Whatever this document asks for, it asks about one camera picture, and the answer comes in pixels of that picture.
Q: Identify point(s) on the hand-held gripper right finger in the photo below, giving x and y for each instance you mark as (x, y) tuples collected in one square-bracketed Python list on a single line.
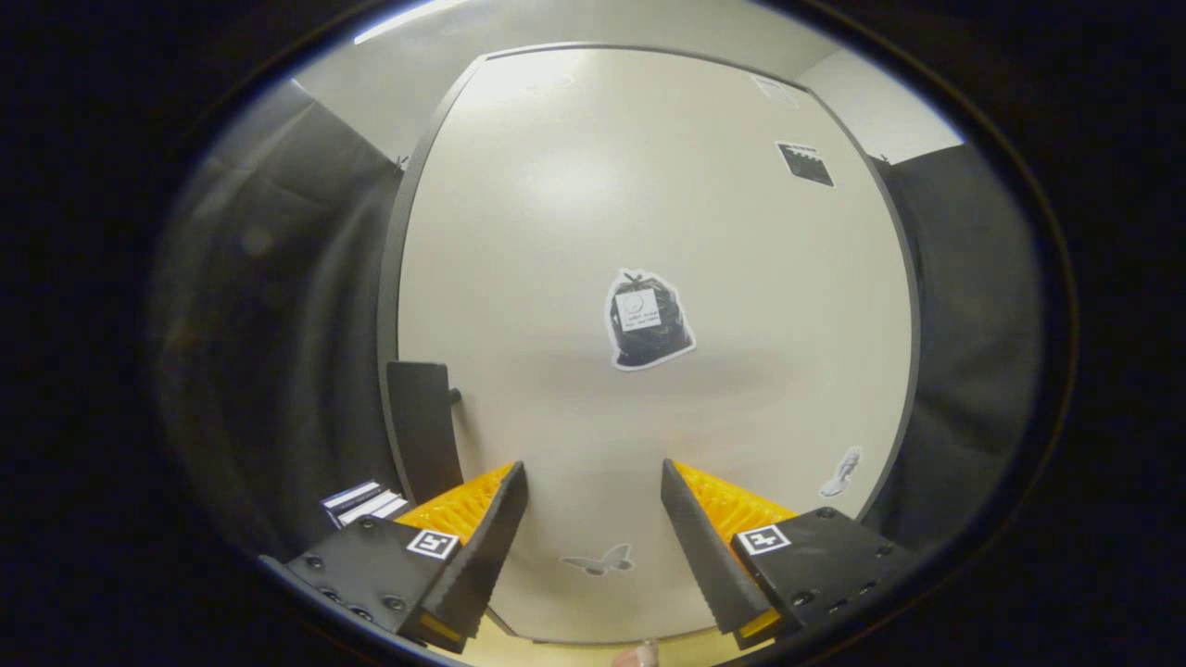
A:
[(700, 542)]

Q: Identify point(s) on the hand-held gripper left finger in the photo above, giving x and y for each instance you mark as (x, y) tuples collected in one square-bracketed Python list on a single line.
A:
[(486, 542)]

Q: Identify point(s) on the black backdrop cloth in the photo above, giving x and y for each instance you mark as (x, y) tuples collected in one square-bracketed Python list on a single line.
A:
[(278, 324)]

